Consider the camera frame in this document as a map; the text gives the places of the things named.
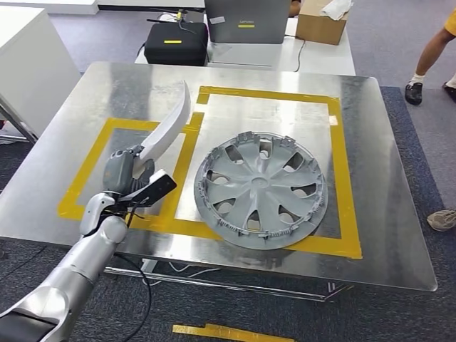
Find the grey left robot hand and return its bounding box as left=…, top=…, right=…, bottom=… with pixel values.
left=102, top=144, right=156, bottom=197

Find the white curved plastic part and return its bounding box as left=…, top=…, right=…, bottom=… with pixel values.
left=137, top=80, right=193, bottom=180

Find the steel workbench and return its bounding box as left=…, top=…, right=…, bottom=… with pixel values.
left=0, top=60, right=439, bottom=303

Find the black carry case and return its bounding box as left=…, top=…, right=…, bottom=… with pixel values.
left=143, top=21, right=210, bottom=68

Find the white cabinet desk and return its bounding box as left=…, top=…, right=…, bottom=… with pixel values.
left=0, top=5, right=83, bottom=145

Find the grey wheel hubcap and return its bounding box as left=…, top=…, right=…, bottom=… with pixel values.
left=193, top=131, right=329, bottom=252

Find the yellow floor tape corner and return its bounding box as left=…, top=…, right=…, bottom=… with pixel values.
left=172, top=323, right=296, bottom=342

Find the grey laptop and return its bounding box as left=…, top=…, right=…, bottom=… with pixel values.
left=204, top=0, right=293, bottom=45

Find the brown cardboard box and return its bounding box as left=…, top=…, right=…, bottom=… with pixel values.
left=295, top=0, right=352, bottom=47

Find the white packing paper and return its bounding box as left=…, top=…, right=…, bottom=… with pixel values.
left=319, top=0, right=354, bottom=21

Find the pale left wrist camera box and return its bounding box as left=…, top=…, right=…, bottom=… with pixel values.
left=116, top=169, right=178, bottom=212

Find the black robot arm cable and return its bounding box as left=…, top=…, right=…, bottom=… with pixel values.
left=112, top=202, right=153, bottom=342

